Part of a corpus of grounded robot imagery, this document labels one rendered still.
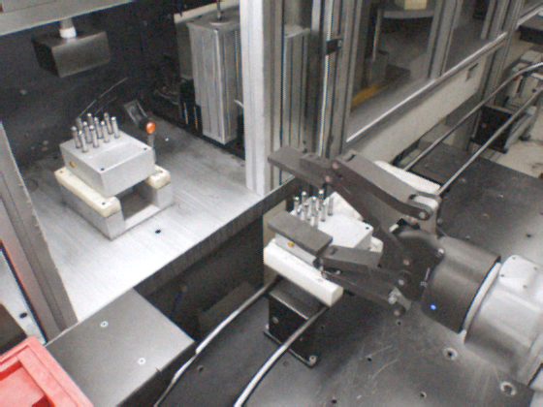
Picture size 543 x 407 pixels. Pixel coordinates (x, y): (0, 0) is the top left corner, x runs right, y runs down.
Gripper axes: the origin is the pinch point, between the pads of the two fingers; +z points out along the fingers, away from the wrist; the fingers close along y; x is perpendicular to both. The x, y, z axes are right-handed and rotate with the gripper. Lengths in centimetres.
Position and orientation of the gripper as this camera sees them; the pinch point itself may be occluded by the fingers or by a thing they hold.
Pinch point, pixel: (295, 197)
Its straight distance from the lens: 49.5
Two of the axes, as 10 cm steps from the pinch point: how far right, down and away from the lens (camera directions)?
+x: -6.7, 4.6, -5.9
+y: 0.0, -7.9, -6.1
